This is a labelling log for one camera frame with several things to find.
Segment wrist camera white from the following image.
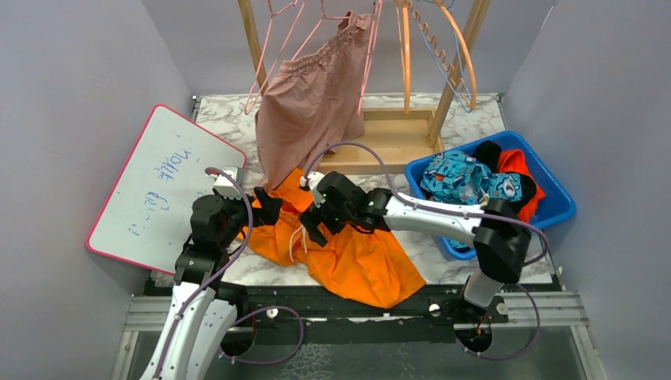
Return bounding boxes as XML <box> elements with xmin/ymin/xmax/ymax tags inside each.
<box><xmin>205</xmin><ymin>166</ymin><xmax>245</xmax><ymax>199</ymax></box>
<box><xmin>299</xmin><ymin>171</ymin><xmax>325</xmax><ymax>207</ymax></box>

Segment pink hanger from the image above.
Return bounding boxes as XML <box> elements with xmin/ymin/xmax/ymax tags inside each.
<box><xmin>239</xmin><ymin>1</ymin><xmax>305</xmax><ymax>115</ymax></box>
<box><xmin>290</xmin><ymin>1</ymin><xmax>352</xmax><ymax>60</ymax></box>
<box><xmin>357</xmin><ymin>0</ymin><xmax>384</xmax><ymax>115</ymax></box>

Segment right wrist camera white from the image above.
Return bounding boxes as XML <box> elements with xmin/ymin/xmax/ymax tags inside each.
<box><xmin>299</xmin><ymin>171</ymin><xmax>325</xmax><ymax>207</ymax></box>

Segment black mounting rail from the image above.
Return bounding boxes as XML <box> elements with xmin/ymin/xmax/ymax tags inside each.
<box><xmin>141</xmin><ymin>283</ymin><xmax>557</xmax><ymax>348</ymax></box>

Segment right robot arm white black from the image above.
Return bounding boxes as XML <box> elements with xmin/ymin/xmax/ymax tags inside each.
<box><xmin>299</xmin><ymin>172</ymin><xmax>531</xmax><ymax>322</ymax></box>

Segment black shorts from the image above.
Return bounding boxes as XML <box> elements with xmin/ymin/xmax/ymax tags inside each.
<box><xmin>473</xmin><ymin>140</ymin><xmax>535</xmax><ymax>214</ymax></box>

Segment blue plastic bin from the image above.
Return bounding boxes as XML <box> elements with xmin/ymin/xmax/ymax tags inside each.
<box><xmin>404</xmin><ymin>131</ymin><xmax>576</xmax><ymax>260</ymax></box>

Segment wooden clothes rack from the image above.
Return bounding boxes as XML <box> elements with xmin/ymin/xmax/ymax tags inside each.
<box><xmin>237</xmin><ymin>0</ymin><xmax>494</xmax><ymax>177</ymax></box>

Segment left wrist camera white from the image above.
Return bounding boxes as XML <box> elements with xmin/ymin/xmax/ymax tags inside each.
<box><xmin>205</xmin><ymin>166</ymin><xmax>245</xmax><ymax>199</ymax></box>

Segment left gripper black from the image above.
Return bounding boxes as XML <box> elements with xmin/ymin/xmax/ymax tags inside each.
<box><xmin>217</xmin><ymin>186</ymin><xmax>283</xmax><ymax>248</ymax></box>

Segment pink beige shorts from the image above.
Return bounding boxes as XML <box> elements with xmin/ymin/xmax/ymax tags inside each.
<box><xmin>255</xmin><ymin>12</ymin><xmax>373</xmax><ymax>190</ymax></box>

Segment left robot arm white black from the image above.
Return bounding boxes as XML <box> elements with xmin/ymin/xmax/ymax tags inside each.
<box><xmin>141</xmin><ymin>187</ymin><xmax>282</xmax><ymax>379</ymax></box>

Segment orange hanger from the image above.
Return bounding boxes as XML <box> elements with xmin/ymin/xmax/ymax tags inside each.
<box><xmin>395</xmin><ymin>0</ymin><xmax>411</xmax><ymax>114</ymax></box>
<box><xmin>406</xmin><ymin>0</ymin><xmax>479</xmax><ymax>111</ymax></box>

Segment blue shark print shorts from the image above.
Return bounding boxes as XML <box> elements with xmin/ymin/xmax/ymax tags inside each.
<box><xmin>419</xmin><ymin>150</ymin><xmax>525</xmax><ymax>251</ymax></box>

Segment whiteboard with pink frame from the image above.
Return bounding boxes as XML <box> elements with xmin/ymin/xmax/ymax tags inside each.
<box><xmin>86</xmin><ymin>104</ymin><xmax>247</xmax><ymax>274</ymax></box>

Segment orange shorts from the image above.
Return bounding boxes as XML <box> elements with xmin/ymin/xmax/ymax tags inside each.
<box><xmin>248</xmin><ymin>169</ymin><xmax>426</xmax><ymax>309</ymax></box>

